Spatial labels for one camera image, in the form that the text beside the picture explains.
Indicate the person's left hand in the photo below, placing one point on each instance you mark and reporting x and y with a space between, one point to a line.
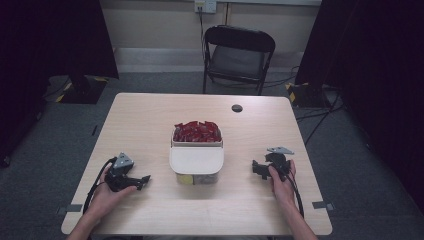
106 198

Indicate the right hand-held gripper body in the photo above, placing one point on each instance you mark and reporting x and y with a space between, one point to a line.
278 161

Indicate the white box lid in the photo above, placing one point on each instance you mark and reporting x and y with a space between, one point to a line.
196 160

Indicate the white wall socket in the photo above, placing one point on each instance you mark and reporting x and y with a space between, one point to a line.
205 5

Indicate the black stand base striped tape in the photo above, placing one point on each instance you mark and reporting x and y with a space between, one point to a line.
83 90
305 95

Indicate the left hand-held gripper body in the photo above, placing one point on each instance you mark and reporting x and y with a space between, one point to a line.
122 161

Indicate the yellow packet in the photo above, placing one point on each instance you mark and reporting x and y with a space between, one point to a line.
185 179

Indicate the dark curtain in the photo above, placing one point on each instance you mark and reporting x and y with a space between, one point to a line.
376 83

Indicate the pile of red packets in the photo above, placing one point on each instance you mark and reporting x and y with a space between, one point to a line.
197 132

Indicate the grey tape strip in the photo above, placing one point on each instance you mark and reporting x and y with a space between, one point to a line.
322 205
70 208

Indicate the clear plastic storage box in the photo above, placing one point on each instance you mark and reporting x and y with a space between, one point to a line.
196 144

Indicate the person's right hand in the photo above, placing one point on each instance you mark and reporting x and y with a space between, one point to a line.
285 191

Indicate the black folding chair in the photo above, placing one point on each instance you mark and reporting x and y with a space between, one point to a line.
238 60

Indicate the grey packet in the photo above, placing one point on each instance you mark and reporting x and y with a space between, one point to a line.
205 179

